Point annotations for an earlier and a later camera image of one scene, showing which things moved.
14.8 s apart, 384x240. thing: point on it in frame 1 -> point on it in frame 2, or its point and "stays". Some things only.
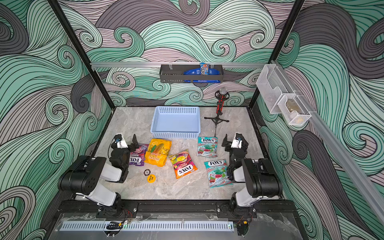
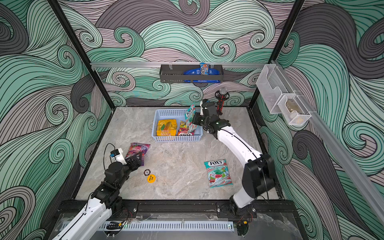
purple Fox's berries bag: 137,157 stays
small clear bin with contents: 292,110 stays
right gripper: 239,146 -> 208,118
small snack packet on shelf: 204,68 stays
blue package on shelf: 211,71 stays
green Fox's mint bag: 218,174 stays
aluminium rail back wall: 178,63 stays
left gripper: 134,144 -> 137,163
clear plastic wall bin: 272,83 stays
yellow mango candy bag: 157,152 -> 167,127
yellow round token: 151,178 stays
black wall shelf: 170,73 stays
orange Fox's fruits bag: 182,163 -> 183,130
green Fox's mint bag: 207,147 -> 189,115
